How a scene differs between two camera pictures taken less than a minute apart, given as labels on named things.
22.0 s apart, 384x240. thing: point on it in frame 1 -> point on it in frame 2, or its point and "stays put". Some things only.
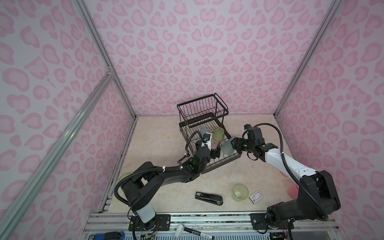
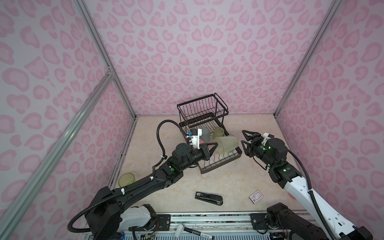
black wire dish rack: x=203 y=124 stays put
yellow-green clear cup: x=219 y=134 stays put
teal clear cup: x=204 y=130 stays put
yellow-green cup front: x=240 y=192 -> x=224 y=144
